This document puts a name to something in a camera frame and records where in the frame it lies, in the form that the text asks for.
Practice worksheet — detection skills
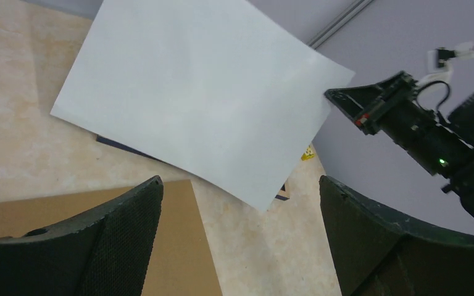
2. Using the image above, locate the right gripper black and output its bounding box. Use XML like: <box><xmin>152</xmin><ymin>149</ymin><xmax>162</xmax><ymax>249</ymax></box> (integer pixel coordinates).
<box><xmin>324</xmin><ymin>72</ymin><xmax>474</xmax><ymax>218</ymax></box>

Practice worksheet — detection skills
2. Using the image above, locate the wooden picture frame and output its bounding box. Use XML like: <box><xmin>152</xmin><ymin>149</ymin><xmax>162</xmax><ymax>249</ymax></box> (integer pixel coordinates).
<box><xmin>96</xmin><ymin>135</ymin><xmax>290</xmax><ymax>201</ymax></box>

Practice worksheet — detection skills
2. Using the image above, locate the beach landscape photo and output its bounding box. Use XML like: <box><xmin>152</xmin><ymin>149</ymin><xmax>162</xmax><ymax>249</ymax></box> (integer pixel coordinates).
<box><xmin>51</xmin><ymin>1</ymin><xmax>354</xmax><ymax>212</ymax></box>

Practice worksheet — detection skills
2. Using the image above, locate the brown cardboard backing board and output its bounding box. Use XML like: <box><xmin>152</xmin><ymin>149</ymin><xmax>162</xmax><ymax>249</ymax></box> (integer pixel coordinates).
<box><xmin>0</xmin><ymin>180</ymin><xmax>222</xmax><ymax>295</ymax></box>

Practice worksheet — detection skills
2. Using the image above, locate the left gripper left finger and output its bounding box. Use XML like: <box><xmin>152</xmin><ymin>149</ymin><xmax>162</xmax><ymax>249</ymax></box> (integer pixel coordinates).
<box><xmin>0</xmin><ymin>176</ymin><xmax>164</xmax><ymax>295</ymax></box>

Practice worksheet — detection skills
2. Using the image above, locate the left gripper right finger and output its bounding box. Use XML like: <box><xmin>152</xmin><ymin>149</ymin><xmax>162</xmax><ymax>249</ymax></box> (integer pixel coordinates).
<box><xmin>319</xmin><ymin>176</ymin><xmax>474</xmax><ymax>295</ymax></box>

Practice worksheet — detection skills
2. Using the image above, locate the small yellow toy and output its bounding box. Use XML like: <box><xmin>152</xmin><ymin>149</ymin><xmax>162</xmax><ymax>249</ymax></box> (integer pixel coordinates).
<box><xmin>301</xmin><ymin>145</ymin><xmax>315</xmax><ymax>161</ymax></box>

